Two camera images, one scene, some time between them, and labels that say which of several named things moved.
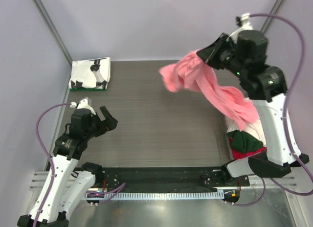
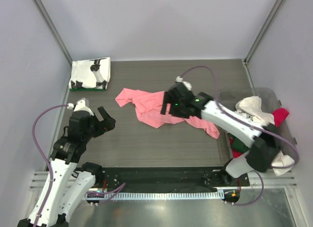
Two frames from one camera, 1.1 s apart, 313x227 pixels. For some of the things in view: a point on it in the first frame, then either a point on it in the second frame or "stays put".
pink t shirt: x=193 y=70 → x=147 y=106
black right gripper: x=211 y=54 → x=168 y=99
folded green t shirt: x=87 y=89 stays put
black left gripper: x=109 y=124 stays put
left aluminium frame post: x=40 y=7 stays put
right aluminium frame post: x=275 y=10 stays put
